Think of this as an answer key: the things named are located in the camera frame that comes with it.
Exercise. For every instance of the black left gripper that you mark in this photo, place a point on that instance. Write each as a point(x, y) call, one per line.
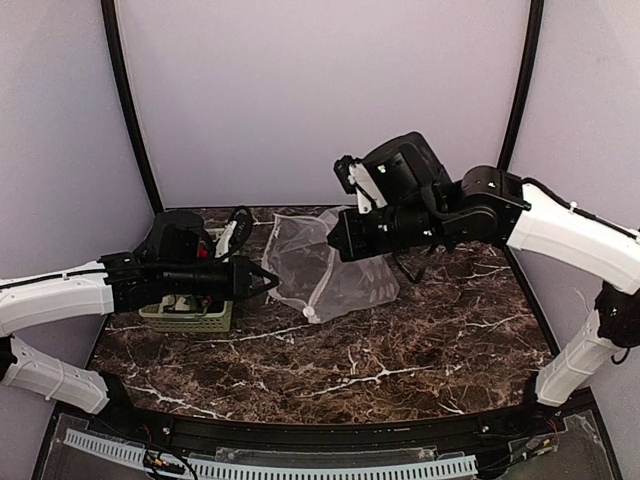
point(240, 280)

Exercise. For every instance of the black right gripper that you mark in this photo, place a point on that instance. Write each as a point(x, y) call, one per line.
point(358, 233)

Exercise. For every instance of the clear zip top bag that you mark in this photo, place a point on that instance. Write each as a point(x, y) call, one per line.
point(312, 278)

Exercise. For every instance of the red chili pepper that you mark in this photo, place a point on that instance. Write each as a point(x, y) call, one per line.
point(202, 251)

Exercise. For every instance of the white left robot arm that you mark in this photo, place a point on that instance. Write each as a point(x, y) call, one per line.
point(115, 283)

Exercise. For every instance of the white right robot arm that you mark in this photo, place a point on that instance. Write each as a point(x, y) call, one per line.
point(406, 199)

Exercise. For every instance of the green perforated plastic basket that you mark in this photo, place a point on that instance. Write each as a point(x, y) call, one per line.
point(183, 313)

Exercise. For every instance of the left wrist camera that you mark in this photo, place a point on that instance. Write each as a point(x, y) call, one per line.
point(235, 233)

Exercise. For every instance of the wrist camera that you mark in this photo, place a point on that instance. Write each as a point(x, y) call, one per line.
point(235, 233)
point(356, 180)

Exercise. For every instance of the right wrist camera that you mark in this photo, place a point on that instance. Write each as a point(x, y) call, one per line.
point(356, 180)

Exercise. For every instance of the white slotted cable duct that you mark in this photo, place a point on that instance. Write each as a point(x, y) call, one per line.
point(230, 463)

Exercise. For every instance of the black front table rail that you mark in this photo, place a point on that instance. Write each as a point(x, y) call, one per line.
point(486, 433)

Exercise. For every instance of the black right frame post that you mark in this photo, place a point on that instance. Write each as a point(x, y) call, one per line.
point(525, 74)

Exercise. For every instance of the black frame post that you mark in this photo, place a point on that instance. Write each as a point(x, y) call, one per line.
point(123, 87)
point(525, 74)

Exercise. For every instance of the black left frame post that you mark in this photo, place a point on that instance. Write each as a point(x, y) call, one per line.
point(123, 87)

